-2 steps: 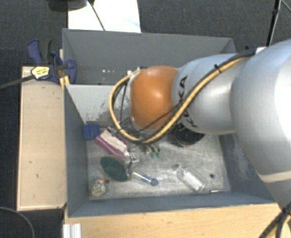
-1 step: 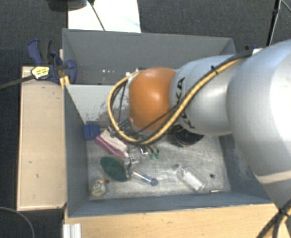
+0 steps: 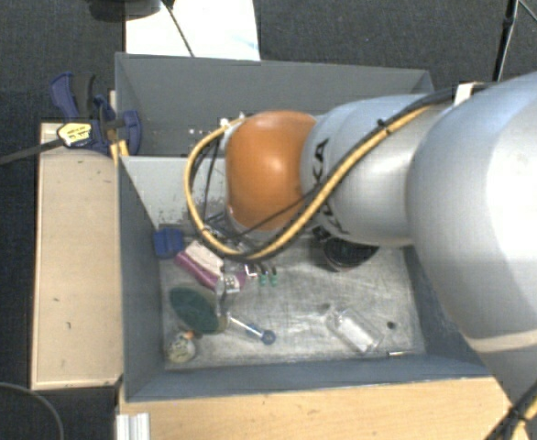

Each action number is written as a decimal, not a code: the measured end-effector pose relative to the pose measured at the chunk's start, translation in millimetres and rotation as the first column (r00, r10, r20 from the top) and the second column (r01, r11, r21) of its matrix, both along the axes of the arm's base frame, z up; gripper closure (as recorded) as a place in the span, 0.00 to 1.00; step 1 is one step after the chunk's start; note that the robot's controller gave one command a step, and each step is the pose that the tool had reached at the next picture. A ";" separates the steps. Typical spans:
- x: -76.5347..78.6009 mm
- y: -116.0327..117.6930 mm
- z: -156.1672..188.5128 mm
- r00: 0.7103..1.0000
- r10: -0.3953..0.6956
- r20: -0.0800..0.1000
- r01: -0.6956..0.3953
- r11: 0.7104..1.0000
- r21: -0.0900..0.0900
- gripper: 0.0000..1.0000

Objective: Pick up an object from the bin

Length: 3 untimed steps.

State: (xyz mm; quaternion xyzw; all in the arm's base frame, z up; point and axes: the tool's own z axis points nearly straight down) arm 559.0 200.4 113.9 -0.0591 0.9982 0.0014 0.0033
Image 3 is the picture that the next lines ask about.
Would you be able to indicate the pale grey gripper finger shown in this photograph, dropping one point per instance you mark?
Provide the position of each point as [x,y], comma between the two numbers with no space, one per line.
[223,305]

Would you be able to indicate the dark green round pad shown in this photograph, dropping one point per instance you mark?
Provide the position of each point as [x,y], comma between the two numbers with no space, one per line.
[193,310]

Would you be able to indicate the purple and white packet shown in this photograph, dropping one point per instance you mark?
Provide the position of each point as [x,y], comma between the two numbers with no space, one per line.
[200,266]

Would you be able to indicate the small silver and blue tool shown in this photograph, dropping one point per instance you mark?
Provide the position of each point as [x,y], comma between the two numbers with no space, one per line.
[261,334]

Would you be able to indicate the small pale toy figure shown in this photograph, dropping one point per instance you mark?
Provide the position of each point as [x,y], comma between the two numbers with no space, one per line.
[180,348]

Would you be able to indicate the blue ribbed sponge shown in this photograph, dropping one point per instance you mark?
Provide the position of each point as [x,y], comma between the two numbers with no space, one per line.
[168,243]

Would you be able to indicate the grey metal bin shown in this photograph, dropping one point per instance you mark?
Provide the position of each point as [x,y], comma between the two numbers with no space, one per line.
[305,300]

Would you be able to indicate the black round object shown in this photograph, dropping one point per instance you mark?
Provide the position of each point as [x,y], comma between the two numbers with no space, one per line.
[348,252]

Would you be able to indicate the clear glass bottle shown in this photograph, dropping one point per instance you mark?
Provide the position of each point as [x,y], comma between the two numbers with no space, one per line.
[354,332]

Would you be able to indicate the pale wood flat board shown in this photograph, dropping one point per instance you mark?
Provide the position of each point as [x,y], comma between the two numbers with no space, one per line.
[76,255]

